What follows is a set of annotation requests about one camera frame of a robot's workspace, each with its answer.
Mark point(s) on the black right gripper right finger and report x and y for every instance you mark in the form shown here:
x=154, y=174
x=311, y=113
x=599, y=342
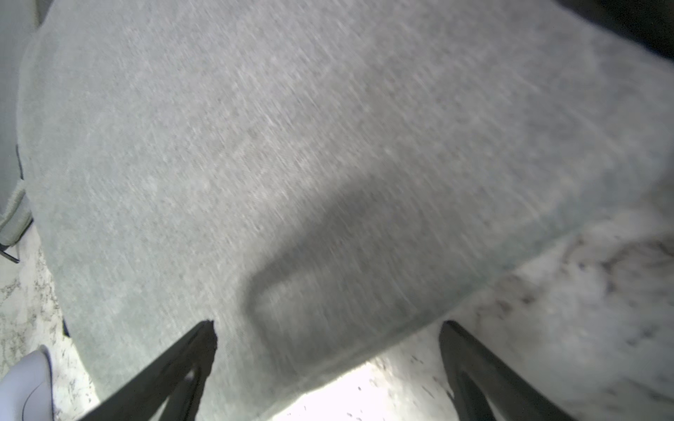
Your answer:
x=481, y=381

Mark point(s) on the lilac computer mouse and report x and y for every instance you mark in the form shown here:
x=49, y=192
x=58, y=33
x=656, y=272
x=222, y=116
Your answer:
x=26, y=390

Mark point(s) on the grey laptop bag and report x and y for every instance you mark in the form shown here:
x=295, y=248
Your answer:
x=20, y=19
x=321, y=178

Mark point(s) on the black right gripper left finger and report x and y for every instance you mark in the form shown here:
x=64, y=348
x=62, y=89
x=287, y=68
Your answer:
x=173, y=384

